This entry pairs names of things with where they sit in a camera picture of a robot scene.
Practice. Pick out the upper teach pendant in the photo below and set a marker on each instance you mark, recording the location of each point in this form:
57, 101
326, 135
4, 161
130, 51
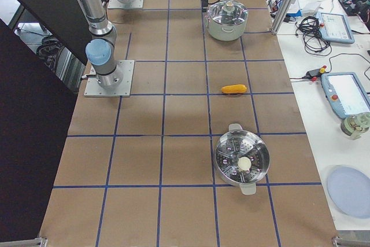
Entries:
335, 28

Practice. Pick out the steel steamer basket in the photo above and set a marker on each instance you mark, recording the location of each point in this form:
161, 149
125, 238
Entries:
237, 143

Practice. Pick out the black power adapter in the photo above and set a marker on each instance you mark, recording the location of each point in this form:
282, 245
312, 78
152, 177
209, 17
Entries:
313, 74

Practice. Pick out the white steamed bun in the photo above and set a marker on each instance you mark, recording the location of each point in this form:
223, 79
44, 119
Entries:
244, 163

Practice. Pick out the light blue plate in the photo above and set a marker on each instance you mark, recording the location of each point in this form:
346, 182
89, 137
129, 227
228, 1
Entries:
349, 190

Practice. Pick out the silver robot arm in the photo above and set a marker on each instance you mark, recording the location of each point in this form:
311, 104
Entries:
100, 51

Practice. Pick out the lower teach pendant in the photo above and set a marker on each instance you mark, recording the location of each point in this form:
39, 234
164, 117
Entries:
345, 93

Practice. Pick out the yellow corn cob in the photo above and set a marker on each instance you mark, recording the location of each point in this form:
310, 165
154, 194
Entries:
234, 89

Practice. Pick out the teach pendant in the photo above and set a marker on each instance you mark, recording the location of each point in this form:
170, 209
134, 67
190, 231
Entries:
345, 93
335, 28

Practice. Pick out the glass pot lid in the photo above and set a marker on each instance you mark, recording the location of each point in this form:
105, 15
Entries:
228, 12

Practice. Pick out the grey electric cooking pot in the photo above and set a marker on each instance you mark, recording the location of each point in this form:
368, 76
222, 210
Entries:
223, 32

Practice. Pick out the blue white box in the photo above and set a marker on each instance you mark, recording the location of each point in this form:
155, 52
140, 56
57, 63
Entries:
294, 9

